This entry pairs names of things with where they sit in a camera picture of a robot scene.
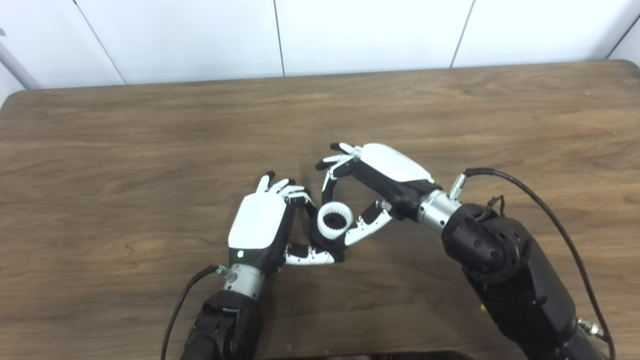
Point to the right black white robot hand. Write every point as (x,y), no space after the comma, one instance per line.
(395,167)

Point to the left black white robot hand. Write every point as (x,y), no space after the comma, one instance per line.
(257,220)

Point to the round black plastic part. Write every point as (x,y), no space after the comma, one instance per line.
(321,241)

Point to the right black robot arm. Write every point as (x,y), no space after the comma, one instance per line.
(515,280)

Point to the grey wall corner trim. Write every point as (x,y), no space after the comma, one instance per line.
(17,67)

